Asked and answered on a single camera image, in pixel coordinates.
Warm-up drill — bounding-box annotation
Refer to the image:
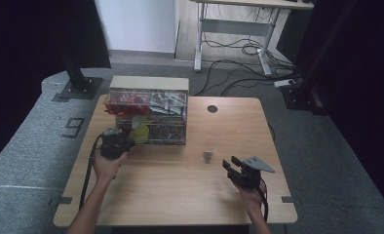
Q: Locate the pile of silver packets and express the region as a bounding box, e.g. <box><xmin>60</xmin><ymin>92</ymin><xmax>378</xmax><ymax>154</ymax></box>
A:
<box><xmin>149</xmin><ymin>92</ymin><xmax>188</xmax><ymax>115</ymax></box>

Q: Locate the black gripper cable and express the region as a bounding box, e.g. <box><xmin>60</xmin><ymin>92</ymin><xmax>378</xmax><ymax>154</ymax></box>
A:
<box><xmin>257</xmin><ymin>184</ymin><xmax>270</xmax><ymax>224</ymax></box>
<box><xmin>78</xmin><ymin>134</ymin><xmax>104</xmax><ymax>210</ymax></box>

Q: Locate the person's right hand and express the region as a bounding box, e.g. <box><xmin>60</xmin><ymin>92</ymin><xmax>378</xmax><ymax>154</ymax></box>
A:
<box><xmin>231</xmin><ymin>178</ymin><xmax>268</xmax><ymax>209</ymax></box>

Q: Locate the black stand post with base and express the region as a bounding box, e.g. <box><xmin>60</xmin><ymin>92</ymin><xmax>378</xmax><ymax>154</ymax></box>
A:
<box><xmin>57</xmin><ymin>48</ymin><xmax>104</xmax><ymax>100</ymax></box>

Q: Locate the dark curtain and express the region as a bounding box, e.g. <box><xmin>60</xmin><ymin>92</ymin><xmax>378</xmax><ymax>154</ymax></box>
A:
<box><xmin>276</xmin><ymin>0</ymin><xmax>384</xmax><ymax>214</ymax></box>
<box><xmin>0</xmin><ymin>0</ymin><xmax>111</xmax><ymax>171</ymax></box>

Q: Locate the white power strip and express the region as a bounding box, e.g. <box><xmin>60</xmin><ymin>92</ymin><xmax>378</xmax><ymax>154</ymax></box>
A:
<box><xmin>273</xmin><ymin>78</ymin><xmax>295</xmax><ymax>89</ymax></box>

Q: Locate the yellow-green round item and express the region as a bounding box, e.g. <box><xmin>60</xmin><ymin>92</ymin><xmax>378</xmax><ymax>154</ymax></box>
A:
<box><xmin>130</xmin><ymin>124</ymin><xmax>151</xmax><ymax>144</ymax></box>

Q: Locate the person's left hand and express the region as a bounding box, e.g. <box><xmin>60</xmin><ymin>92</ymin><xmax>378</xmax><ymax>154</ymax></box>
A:
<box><xmin>92</xmin><ymin>149</ymin><xmax>130</xmax><ymax>184</ymax></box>

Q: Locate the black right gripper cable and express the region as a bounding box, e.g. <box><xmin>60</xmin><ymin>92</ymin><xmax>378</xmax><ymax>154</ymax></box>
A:
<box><xmin>257</xmin><ymin>184</ymin><xmax>270</xmax><ymax>224</ymax></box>

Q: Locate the grey carpet mat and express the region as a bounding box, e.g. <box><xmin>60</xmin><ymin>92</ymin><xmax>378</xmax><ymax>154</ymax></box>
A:
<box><xmin>0</xmin><ymin>62</ymin><xmax>384</xmax><ymax>234</ymax></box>

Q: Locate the white-framed desk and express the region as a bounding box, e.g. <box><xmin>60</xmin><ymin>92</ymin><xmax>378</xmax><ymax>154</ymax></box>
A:
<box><xmin>189</xmin><ymin>0</ymin><xmax>315</xmax><ymax>77</ymax></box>

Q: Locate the clear glass cup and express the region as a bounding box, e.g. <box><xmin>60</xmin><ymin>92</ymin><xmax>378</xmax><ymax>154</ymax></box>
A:
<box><xmin>201</xmin><ymin>147</ymin><xmax>218</xmax><ymax>164</ymax></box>

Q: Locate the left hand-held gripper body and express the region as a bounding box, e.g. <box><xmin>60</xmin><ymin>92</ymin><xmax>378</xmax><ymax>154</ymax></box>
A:
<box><xmin>100</xmin><ymin>128</ymin><xmax>132</xmax><ymax>160</ymax></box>

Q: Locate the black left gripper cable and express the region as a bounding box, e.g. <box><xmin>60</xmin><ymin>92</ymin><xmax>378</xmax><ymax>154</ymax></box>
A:
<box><xmin>78</xmin><ymin>134</ymin><xmax>104</xmax><ymax>210</ymax></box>

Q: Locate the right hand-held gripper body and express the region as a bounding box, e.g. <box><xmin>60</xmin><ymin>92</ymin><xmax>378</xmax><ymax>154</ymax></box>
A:
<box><xmin>227</xmin><ymin>155</ymin><xmax>276</xmax><ymax>190</ymax></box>

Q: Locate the black metal stand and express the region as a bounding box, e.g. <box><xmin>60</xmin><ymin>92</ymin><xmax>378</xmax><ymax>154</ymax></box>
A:
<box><xmin>280</xmin><ymin>0</ymin><xmax>357</xmax><ymax>116</ymax></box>

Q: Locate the coiled black floor cable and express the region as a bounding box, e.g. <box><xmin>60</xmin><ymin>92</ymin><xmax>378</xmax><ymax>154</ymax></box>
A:
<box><xmin>203</xmin><ymin>32</ymin><xmax>295</xmax><ymax>71</ymax></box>

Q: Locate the clear acrylic drawer organizer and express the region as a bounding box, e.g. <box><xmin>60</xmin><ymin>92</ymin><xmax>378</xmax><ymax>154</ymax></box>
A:
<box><xmin>104</xmin><ymin>75</ymin><xmax>190</xmax><ymax>146</ymax></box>

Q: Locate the pile of red packets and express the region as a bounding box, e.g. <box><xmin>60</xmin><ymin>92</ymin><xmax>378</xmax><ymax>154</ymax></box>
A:
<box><xmin>104</xmin><ymin>92</ymin><xmax>150</xmax><ymax>119</ymax></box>

